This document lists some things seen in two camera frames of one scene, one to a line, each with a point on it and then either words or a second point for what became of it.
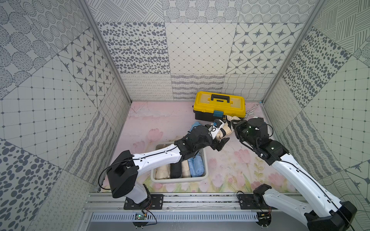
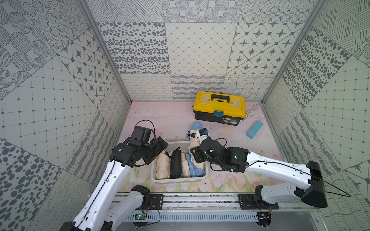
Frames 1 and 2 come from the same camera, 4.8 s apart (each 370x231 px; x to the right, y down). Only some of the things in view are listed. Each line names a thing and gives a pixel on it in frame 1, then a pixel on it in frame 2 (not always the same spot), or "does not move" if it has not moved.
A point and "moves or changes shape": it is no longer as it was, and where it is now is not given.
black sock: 176,170 does not move
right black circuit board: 264,218 does not move
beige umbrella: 162,172 does not move
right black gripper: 238,127 to 197,154
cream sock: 185,169 does not move
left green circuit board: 140,216 does not move
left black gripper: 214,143 to 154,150
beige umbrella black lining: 228,128 moves or changes shape
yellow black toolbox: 209,106 does not move
